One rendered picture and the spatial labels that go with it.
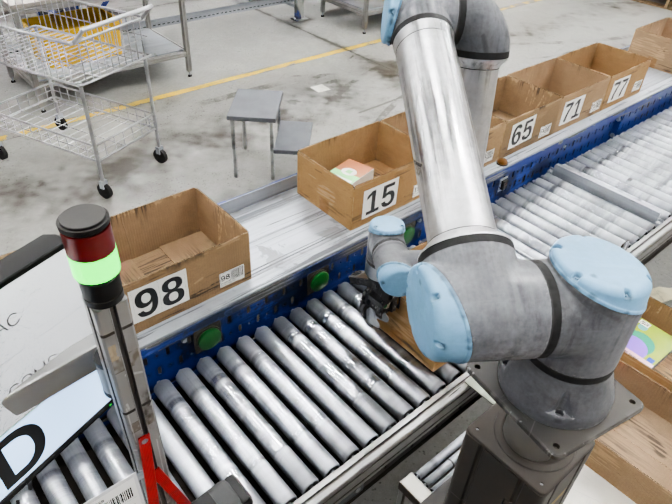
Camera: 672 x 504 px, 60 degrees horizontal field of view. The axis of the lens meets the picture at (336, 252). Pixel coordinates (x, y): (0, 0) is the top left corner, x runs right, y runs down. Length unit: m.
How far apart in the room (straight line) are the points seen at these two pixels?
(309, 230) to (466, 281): 1.13
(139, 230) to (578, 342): 1.29
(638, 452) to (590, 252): 0.85
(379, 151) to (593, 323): 1.52
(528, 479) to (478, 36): 0.82
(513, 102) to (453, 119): 1.82
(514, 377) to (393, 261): 0.46
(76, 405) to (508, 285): 0.64
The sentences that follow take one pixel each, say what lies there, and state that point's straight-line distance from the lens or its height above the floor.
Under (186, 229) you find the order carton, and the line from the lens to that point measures 1.89.
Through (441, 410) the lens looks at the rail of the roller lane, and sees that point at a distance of 1.65.
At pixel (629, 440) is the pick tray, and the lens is 1.72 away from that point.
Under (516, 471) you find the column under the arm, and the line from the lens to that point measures 1.16.
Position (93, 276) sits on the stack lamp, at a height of 1.60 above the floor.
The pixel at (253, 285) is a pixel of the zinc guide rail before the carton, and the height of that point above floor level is 0.89.
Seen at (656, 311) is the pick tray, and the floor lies 0.81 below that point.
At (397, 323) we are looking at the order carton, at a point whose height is 0.82.
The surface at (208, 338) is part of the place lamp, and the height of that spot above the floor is 0.82.
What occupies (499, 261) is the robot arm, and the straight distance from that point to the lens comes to 0.87.
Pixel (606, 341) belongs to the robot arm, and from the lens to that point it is 0.94.
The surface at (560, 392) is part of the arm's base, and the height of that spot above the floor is 1.29.
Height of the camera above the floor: 2.01
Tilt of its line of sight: 38 degrees down
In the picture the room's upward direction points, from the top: 3 degrees clockwise
